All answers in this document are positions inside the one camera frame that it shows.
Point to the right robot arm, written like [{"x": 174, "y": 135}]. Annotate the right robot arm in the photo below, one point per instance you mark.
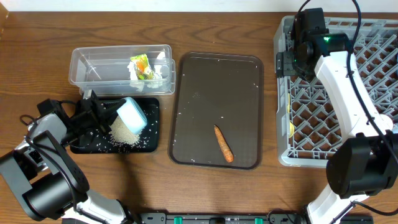
[{"x": 366, "y": 162}]

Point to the light blue small bowl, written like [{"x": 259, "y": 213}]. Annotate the light blue small bowl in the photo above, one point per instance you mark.
[{"x": 132, "y": 116}]

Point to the green orange snack wrapper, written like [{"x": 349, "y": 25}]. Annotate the green orange snack wrapper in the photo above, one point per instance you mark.
[{"x": 140, "y": 68}]

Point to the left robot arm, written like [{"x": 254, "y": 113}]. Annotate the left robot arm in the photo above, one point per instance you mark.
[{"x": 46, "y": 181}]

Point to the white rice pile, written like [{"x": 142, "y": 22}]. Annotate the white rice pile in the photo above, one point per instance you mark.
[{"x": 120, "y": 134}]

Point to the grey dishwasher rack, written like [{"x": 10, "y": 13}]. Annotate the grey dishwasher rack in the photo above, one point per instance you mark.
[{"x": 317, "y": 133}]

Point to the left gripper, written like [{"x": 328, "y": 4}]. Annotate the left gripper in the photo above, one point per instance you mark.
[{"x": 97, "y": 117}]

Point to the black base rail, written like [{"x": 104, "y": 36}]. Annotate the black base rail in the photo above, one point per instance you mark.
[{"x": 162, "y": 218}]

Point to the white tissue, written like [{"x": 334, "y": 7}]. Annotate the white tissue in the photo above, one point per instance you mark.
[
  {"x": 135, "y": 82},
  {"x": 157, "y": 76}
]

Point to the orange carrot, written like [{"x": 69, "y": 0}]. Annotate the orange carrot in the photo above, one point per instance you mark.
[{"x": 227, "y": 153}]

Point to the black plastic bin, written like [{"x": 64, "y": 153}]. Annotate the black plastic bin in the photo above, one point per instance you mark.
[{"x": 94, "y": 142}]

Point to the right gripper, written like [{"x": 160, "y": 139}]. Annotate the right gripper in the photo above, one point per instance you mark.
[{"x": 285, "y": 65}]

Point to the dark brown serving tray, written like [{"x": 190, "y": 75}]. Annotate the dark brown serving tray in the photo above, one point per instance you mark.
[{"x": 224, "y": 90}]

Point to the pale yellow spoon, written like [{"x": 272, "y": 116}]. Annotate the pale yellow spoon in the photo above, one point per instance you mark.
[{"x": 291, "y": 125}]

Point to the clear plastic bin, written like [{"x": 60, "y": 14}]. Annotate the clear plastic bin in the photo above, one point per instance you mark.
[{"x": 104, "y": 69}]

